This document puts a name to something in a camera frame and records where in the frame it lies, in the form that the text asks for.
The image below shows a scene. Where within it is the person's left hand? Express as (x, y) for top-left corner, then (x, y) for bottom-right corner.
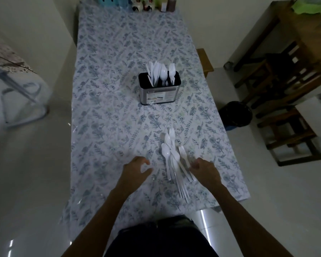
(119, 156), (154, 191)

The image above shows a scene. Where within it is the person's right hand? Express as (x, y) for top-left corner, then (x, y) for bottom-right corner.
(190, 157), (223, 191)

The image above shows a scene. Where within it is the person's right forearm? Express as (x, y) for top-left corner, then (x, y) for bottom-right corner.
(211, 184), (295, 257)

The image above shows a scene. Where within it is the person's left forearm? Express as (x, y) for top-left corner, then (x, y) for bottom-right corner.
(61, 185), (130, 257)

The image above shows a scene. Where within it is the pile of white plastic cutlery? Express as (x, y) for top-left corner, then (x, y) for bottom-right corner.
(160, 127), (195, 204)

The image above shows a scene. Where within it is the black trash bin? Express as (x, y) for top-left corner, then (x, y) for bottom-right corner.
(218, 101), (253, 129)

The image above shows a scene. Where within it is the person's dark clothing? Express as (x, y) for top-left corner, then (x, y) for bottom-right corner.
(104, 215), (223, 257)

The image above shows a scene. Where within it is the black and steel cutlery holder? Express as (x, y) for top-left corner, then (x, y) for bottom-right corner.
(138, 71), (182, 106)

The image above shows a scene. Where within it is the bundle of white plastic forks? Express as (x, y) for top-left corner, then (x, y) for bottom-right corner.
(168, 62), (177, 85)

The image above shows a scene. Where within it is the white plastic spoon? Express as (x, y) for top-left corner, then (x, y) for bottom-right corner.
(160, 64), (168, 86)

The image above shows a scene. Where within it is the blue floral tablecloth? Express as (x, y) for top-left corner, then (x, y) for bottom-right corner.
(59, 1), (251, 246)

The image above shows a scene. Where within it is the bundle of white plastic knives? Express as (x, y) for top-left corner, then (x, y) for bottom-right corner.
(146, 61), (161, 87)

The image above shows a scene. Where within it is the dark wooden stool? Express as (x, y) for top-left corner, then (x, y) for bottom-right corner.
(257, 107), (321, 167)
(234, 41), (305, 109)

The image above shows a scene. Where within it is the wooden bench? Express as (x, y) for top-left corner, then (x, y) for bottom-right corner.
(196, 48), (214, 78)

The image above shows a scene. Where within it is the brown wooden table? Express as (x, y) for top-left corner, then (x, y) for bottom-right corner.
(233, 0), (321, 110)

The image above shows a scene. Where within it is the floral fabric cover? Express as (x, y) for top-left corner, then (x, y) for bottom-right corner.
(0, 25), (38, 76)

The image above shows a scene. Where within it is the green cloth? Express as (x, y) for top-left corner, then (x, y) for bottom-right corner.
(291, 0), (321, 15)

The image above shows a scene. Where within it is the grey metal folding frame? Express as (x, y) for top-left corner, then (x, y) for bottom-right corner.
(0, 64), (49, 129)

